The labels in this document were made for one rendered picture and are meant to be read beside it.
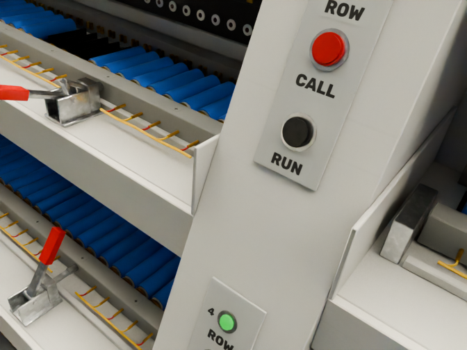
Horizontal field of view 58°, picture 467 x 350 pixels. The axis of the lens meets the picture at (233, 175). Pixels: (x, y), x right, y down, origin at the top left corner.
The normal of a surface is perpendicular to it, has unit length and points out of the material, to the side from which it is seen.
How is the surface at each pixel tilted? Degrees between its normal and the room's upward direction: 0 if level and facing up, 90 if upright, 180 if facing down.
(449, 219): 21
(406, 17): 90
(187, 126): 111
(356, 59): 90
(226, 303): 90
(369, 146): 90
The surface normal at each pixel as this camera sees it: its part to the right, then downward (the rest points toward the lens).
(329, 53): -0.53, 0.10
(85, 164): -0.61, 0.41
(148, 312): 0.10, -0.81
